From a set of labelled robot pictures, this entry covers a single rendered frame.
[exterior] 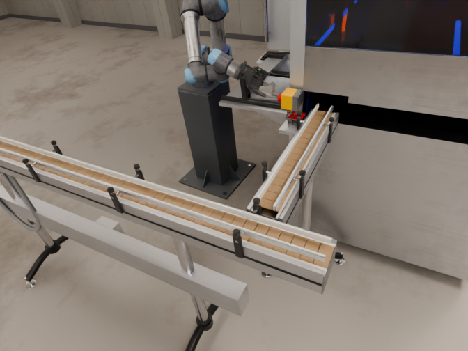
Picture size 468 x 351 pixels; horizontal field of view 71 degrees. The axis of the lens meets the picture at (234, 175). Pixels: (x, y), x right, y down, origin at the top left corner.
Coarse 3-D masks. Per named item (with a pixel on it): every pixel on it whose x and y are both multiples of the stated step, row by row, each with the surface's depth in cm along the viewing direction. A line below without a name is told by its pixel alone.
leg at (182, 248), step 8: (176, 240) 120; (176, 248) 123; (184, 248) 123; (184, 256) 126; (184, 264) 129; (192, 264) 132; (184, 272) 133; (192, 296) 144; (200, 304) 149; (200, 312) 153; (200, 320) 158
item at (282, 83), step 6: (270, 78) 187; (276, 78) 185; (282, 78) 183; (288, 78) 182; (276, 84) 185; (282, 84) 184; (288, 84) 183; (276, 90) 179; (282, 90) 179; (252, 96) 169; (258, 96) 176; (276, 102) 164
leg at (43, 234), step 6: (0, 174) 170; (0, 180) 172; (6, 180) 173; (6, 186) 174; (12, 186) 176; (12, 192) 177; (18, 192) 180; (12, 198) 180; (18, 198) 181; (30, 222) 192; (42, 228) 198; (42, 234) 200; (48, 234) 203; (42, 240) 203; (48, 240) 204; (48, 246) 206
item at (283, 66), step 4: (284, 56) 207; (288, 56) 210; (284, 60) 207; (288, 60) 210; (276, 64) 198; (280, 64) 202; (284, 64) 206; (288, 64) 205; (276, 68) 199; (280, 68) 201; (284, 68) 201; (288, 68) 200; (272, 72) 193; (276, 72) 192; (280, 72) 191; (284, 72) 190; (288, 72) 189
